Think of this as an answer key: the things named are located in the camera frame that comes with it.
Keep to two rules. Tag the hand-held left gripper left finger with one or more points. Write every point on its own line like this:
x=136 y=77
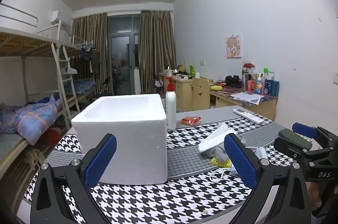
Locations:
x=101 y=160

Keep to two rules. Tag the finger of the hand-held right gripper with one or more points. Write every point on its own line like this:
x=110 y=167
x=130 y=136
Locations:
x=293 y=143
x=303 y=130

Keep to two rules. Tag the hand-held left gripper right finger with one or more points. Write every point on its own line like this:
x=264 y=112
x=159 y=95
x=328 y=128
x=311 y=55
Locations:
x=239 y=160

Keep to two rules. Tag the grey knitted cloth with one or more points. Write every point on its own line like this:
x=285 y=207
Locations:
x=217 y=154

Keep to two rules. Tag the white foam box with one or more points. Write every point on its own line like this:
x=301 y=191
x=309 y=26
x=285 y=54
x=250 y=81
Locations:
x=126 y=139

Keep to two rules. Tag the person's right hand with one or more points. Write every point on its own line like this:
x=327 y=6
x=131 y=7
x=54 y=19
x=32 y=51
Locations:
x=314 y=197

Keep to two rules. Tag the white remote control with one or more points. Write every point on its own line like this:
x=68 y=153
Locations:
x=248 y=115

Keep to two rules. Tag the wooden desk with patterned top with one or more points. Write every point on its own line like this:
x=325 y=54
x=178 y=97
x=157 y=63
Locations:
x=229 y=103

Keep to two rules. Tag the cluster of toiletry bottles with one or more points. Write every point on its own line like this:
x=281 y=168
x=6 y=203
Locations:
x=264 y=86

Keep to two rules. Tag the red snack packet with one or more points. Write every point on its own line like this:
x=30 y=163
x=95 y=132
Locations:
x=190 y=121

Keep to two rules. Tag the printed papers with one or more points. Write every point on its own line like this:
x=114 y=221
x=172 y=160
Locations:
x=247 y=97

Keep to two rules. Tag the houndstooth table mat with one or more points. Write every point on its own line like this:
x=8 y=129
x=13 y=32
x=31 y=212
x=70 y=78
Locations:
x=184 y=197

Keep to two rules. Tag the beige cloth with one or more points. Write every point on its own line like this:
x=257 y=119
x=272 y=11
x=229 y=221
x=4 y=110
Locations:
x=34 y=158

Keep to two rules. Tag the black folding chair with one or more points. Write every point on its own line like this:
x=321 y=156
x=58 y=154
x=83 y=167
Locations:
x=107 y=86

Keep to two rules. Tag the wooden chair with smiley cutout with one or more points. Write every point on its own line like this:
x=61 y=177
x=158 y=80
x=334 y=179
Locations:
x=200 y=94

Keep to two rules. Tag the yellow object on desk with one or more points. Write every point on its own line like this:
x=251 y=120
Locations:
x=216 y=87

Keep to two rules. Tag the small white metal bunk bed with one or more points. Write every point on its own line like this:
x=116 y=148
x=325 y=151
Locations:
x=79 y=86

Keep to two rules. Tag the blue checked mattress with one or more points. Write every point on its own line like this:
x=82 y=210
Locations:
x=79 y=86

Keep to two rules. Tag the black headphones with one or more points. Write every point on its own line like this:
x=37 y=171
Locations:
x=233 y=81

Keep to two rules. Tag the blue checked quilt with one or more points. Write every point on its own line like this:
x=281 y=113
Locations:
x=31 y=118

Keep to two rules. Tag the glass jar with red lid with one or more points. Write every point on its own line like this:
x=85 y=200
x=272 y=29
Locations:
x=248 y=69

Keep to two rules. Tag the white pump bottle red top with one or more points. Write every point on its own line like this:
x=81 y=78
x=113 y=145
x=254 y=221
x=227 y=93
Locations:
x=171 y=107

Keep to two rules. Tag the light wooden desk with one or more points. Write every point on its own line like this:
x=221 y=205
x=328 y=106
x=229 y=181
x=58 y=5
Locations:
x=183 y=91

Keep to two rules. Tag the white hanging organiser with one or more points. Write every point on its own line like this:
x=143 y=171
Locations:
x=69 y=71

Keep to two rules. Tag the green kettle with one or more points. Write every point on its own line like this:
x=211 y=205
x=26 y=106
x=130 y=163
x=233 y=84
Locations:
x=192 y=72

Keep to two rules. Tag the dark hanging clothes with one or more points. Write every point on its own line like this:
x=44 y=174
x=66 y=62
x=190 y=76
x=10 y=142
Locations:
x=89 y=57

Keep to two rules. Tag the glass balcony door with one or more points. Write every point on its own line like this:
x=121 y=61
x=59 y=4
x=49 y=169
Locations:
x=121 y=54

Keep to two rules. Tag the brown curtain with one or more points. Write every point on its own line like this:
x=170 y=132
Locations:
x=157 y=49
x=89 y=33

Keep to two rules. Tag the large white metal bunk bed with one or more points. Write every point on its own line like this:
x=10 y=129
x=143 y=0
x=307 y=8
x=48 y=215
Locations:
x=15 y=41

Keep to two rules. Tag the white air conditioner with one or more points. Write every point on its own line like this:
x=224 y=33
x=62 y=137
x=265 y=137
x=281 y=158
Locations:
x=56 y=17

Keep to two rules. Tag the white wall socket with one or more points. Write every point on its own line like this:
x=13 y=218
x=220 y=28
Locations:
x=201 y=63

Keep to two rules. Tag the cartoon wall poster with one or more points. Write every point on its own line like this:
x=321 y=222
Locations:
x=233 y=46

